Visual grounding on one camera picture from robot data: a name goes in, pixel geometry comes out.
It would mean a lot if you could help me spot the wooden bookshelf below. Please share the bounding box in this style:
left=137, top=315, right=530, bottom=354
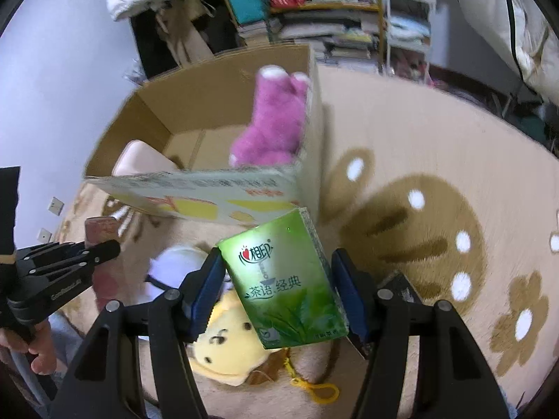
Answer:
left=225, top=0, right=386, bottom=73

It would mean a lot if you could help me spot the wall socket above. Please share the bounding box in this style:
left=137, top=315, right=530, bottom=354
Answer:
left=48, top=197, right=64, bottom=216

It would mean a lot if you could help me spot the purple white plush doll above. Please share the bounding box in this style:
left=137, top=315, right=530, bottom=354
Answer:
left=140, top=245, right=208, bottom=302

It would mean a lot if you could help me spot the white rolling cart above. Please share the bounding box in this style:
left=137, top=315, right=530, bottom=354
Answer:
left=384, top=0, right=437, bottom=83

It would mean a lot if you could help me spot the light pink tissue pack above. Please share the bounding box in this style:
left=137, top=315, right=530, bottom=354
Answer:
left=112, top=140, right=178, bottom=176

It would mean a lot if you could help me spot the yellow bear plush keychain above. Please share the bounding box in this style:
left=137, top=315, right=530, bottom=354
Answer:
left=188, top=289, right=340, bottom=405

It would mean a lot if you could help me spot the stack of books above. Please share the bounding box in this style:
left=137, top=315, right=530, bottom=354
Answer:
left=237, top=9, right=384, bottom=74

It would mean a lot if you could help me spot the cardboard box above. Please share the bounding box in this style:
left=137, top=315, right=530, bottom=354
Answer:
left=84, top=44, right=324, bottom=224

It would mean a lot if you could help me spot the pink plush toy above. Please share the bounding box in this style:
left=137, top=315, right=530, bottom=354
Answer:
left=229, top=65, right=311, bottom=168

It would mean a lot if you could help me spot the cream duvet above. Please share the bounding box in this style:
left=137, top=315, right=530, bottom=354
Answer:
left=459, top=0, right=558, bottom=104

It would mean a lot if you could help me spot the left hand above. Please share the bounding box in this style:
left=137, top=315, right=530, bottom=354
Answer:
left=0, top=321, right=57, bottom=375

